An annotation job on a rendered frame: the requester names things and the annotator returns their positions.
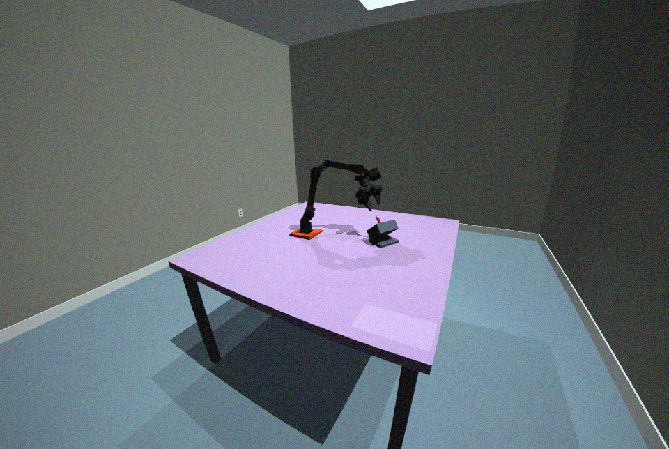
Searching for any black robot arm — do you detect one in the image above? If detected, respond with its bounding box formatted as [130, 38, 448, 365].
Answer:
[299, 160, 381, 234]

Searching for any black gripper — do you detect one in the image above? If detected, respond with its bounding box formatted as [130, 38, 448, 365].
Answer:
[358, 182, 382, 211]

